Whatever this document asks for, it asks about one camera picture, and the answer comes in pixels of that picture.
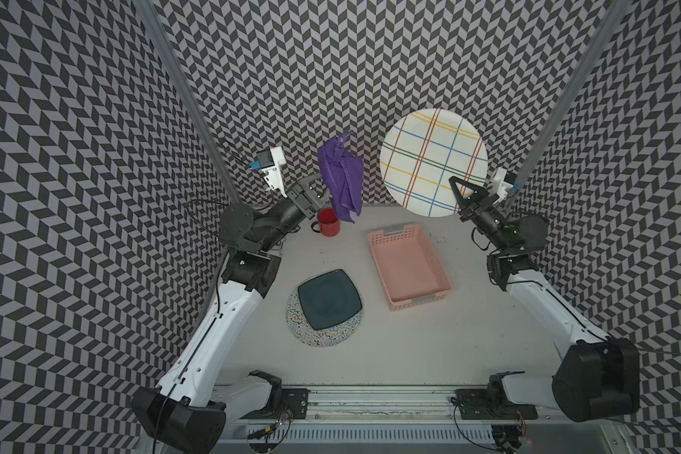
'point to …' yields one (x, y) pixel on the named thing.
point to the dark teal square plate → (329, 299)
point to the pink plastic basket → (409, 270)
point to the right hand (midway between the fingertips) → (445, 185)
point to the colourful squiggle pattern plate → (301, 326)
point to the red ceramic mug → (327, 224)
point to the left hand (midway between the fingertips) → (342, 176)
